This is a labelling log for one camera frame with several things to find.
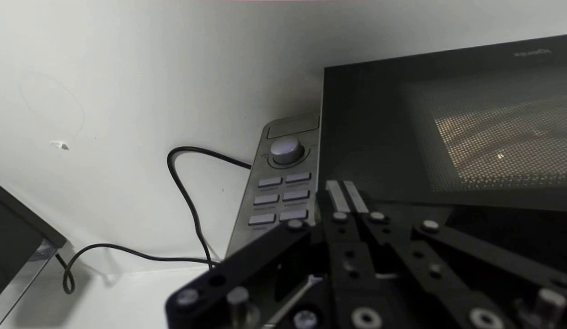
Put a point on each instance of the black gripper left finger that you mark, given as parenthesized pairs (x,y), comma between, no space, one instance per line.
(248,262)

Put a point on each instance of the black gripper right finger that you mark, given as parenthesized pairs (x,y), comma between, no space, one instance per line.
(479,275)

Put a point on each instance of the silver microwave oven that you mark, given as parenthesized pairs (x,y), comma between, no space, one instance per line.
(382,122)

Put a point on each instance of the silver microwave oven body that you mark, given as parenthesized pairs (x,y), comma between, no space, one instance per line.
(285,149)

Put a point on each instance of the black coffee machine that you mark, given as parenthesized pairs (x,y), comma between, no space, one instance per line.
(16,244)

